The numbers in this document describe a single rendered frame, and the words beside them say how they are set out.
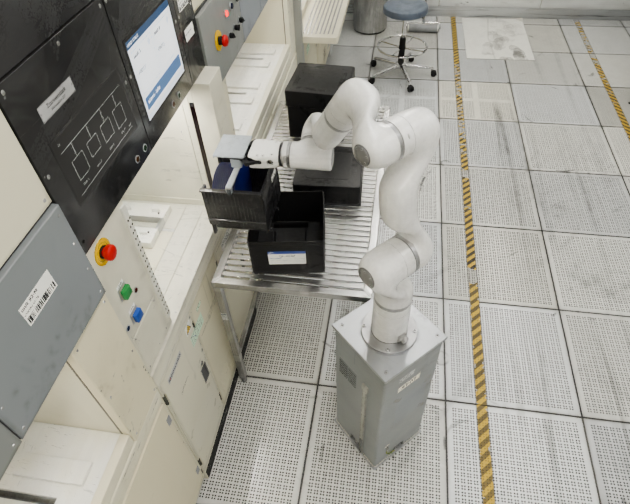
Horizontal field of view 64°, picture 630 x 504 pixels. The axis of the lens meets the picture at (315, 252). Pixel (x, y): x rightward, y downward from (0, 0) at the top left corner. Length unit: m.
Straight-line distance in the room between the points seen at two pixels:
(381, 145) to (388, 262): 0.37
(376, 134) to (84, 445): 1.14
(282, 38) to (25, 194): 2.37
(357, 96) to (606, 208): 2.64
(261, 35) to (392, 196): 2.13
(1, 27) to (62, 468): 1.08
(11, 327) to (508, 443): 2.02
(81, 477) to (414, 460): 1.37
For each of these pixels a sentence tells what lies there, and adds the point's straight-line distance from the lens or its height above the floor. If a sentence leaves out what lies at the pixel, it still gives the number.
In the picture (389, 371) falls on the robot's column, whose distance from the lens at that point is 1.65.
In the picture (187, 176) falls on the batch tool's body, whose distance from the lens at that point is 1.99.
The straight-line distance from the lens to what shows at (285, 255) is 1.82.
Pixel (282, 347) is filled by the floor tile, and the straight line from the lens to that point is 2.61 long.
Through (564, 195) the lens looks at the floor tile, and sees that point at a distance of 3.66.
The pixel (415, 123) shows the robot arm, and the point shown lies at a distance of 1.19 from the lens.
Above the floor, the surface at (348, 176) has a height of 0.86.
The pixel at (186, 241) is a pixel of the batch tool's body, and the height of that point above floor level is 0.87.
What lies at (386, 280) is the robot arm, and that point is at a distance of 1.37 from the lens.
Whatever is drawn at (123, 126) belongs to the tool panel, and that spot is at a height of 1.53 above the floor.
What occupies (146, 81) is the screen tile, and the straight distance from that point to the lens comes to 1.44.
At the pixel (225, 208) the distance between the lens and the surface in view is 1.68.
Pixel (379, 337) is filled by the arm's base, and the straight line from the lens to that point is 1.68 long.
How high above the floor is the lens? 2.19
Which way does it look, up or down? 47 degrees down
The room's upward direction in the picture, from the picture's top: 3 degrees counter-clockwise
